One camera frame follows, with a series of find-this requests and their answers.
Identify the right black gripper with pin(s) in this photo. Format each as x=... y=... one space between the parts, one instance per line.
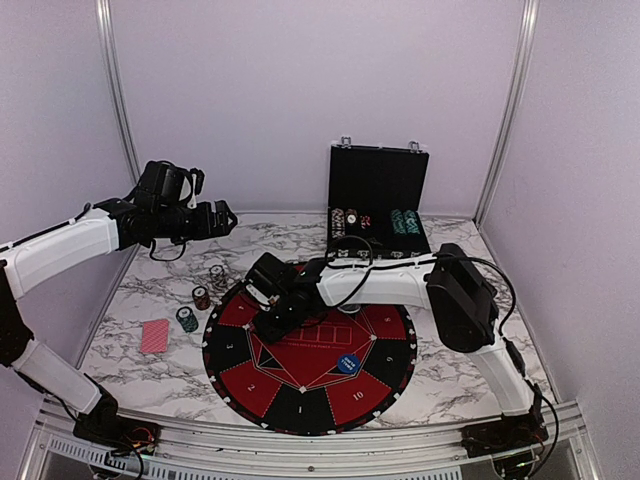
x=269 y=334

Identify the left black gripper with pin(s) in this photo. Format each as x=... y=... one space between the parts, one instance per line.
x=205 y=228

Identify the white black poker chip stack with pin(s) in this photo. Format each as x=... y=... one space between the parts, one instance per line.
x=218 y=278

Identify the red poker chip stack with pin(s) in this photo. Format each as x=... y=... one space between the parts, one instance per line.
x=201 y=298

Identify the green poker chip stack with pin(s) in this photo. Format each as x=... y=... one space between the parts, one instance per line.
x=187 y=319

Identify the clear round button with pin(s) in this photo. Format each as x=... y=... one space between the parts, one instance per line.
x=350 y=309

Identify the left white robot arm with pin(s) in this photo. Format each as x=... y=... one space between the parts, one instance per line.
x=107 y=227

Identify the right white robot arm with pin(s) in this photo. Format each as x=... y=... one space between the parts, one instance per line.
x=448 y=283

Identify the blue blind button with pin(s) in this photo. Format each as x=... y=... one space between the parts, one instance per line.
x=348 y=364

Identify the round red black poker mat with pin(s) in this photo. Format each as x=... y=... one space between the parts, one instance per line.
x=293 y=386

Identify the white chips row in case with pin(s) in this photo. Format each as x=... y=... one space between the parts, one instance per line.
x=337 y=224

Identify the red dice in case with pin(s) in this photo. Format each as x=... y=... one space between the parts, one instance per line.
x=365 y=221

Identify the red playing card deck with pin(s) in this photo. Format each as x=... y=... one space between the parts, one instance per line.
x=155 y=334

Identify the black poker chip case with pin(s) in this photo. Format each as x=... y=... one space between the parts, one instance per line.
x=373 y=181

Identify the green chips row in case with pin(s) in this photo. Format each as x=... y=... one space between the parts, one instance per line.
x=405 y=222

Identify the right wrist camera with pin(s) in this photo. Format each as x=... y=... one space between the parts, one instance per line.
x=270 y=278

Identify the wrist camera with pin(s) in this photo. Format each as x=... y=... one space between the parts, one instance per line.
x=163 y=184
x=270 y=278

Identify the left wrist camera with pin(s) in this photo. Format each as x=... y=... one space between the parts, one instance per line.
x=163 y=184

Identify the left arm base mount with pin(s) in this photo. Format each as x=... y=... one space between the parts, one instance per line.
x=117 y=435

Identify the left aluminium corner post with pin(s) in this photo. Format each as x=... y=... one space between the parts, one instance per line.
x=114 y=81

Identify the aluminium corner post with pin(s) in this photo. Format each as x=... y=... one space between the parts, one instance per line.
x=114 y=81
x=521 y=64

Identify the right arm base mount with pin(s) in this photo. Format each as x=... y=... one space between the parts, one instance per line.
x=505 y=434

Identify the aluminium front rail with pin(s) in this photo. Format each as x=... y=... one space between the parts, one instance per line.
x=204 y=450

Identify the right aluminium corner post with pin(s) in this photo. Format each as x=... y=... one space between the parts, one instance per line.
x=521 y=64

